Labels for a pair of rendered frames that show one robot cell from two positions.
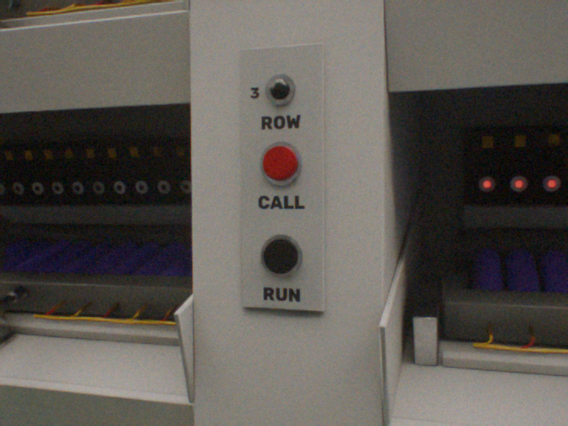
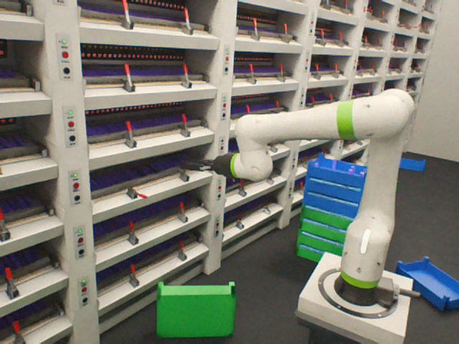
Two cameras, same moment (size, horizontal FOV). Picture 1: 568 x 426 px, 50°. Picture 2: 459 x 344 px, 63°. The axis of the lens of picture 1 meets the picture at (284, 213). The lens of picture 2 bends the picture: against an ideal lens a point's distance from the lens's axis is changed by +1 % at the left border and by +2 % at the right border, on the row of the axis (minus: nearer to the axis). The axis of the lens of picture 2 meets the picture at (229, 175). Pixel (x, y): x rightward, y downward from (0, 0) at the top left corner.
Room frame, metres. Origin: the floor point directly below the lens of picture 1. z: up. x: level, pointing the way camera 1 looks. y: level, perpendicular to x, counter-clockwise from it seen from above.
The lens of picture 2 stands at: (-0.33, 1.50, 1.10)
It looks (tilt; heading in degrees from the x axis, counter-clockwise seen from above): 19 degrees down; 291
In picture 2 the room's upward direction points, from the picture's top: 4 degrees clockwise
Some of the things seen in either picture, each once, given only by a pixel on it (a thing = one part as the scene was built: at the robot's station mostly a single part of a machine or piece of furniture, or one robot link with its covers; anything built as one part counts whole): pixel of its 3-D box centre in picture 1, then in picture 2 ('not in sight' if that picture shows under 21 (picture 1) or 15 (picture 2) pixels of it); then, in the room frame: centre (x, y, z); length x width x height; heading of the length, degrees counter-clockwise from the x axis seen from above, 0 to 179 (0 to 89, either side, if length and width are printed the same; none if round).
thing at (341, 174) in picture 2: not in sight; (341, 169); (-0.22, -0.43, 0.52); 0.30 x 0.20 x 0.08; 171
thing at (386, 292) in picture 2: not in sight; (376, 287); (-0.43, 0.34, 0.37); 0.26 x 0.15 x 0.06; 4
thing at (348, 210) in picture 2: not in sight; (336, 197); (-0.22, -0.43, 0.36); 0.30 x 0.20 x 0.08; 171
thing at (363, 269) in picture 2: not in sight; (365, 249); (-0.38, 0.34, 0.49); 0.16 x 0.13 x 0.19; 83
